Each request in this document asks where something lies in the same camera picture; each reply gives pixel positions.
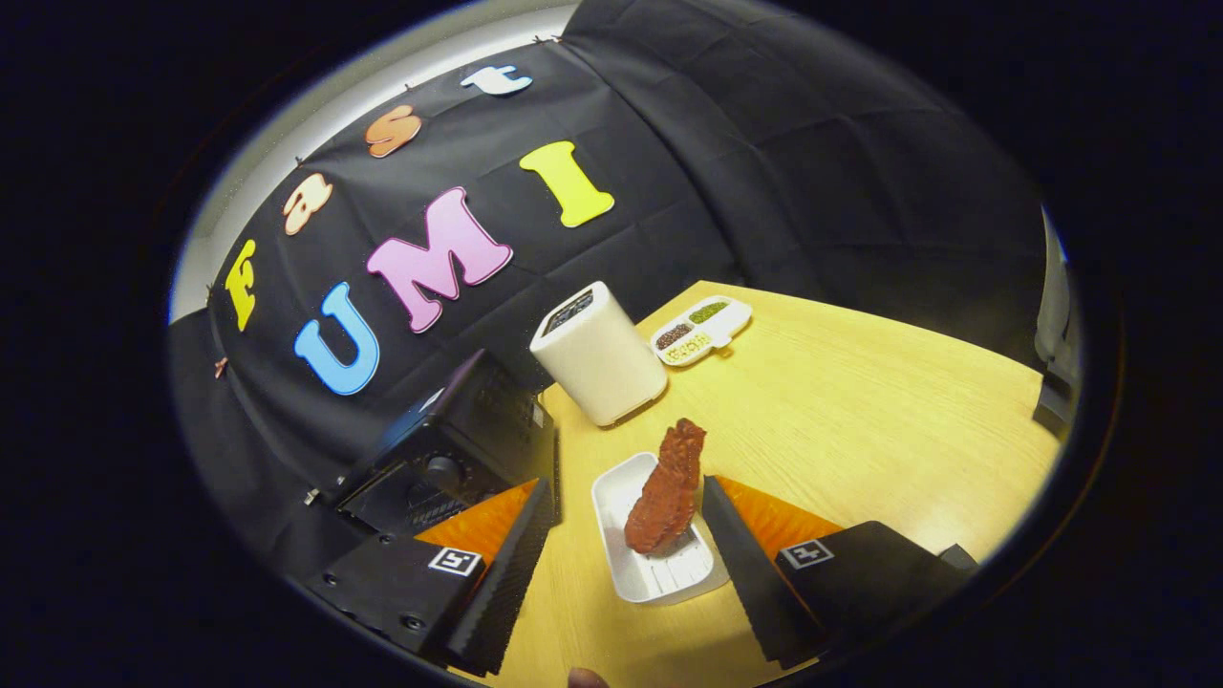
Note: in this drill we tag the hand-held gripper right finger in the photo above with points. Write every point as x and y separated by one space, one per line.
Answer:
750 583

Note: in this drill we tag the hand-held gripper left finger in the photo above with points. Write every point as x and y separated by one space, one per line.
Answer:
506 583

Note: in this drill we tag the red fried chicken piece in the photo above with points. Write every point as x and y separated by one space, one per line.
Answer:
664 497

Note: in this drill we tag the black toaster oven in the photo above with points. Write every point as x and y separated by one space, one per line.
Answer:
478 411

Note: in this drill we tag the white toaster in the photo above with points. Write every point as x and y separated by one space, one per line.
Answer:
597 363

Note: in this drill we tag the white rectangular tray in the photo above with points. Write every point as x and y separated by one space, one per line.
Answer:
659 578

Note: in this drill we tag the white divided bean dish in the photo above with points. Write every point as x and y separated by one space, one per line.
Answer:
702 330

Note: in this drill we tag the black backdrop cloth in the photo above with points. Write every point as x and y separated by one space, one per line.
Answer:
717 143

